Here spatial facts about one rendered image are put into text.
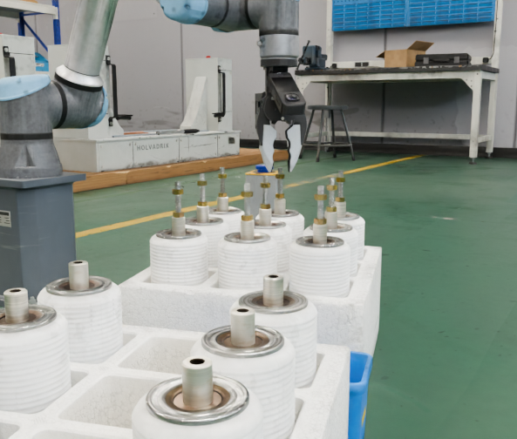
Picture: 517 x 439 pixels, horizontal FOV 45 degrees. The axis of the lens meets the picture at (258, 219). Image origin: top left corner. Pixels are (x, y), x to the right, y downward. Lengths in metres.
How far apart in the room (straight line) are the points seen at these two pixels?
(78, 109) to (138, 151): 2.37
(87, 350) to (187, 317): 0.28
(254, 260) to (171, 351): 0.24
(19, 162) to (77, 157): 2.31
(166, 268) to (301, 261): 0.22
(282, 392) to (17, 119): 1.08
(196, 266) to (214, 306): 0.08
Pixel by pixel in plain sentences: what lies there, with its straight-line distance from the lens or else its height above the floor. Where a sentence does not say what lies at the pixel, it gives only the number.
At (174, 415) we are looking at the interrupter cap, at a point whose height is 0.25.
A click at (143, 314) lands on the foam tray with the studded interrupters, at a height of 0.13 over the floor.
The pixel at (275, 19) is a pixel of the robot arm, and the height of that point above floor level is 0.62.
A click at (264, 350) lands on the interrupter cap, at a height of 0.25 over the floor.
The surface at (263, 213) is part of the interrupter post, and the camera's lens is 1.11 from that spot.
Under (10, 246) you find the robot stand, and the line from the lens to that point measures 1.53.
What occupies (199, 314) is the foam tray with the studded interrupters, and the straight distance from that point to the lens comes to 0.99.
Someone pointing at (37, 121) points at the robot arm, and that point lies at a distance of 1.52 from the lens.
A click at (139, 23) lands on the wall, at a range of 7.82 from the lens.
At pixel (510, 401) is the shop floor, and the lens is 1.11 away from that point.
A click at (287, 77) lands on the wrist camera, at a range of 1.20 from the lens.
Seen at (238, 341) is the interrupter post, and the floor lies 0.26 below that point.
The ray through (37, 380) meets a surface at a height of 0.20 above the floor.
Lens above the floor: 0.46
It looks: 10 degrees down
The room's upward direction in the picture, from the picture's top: straight up
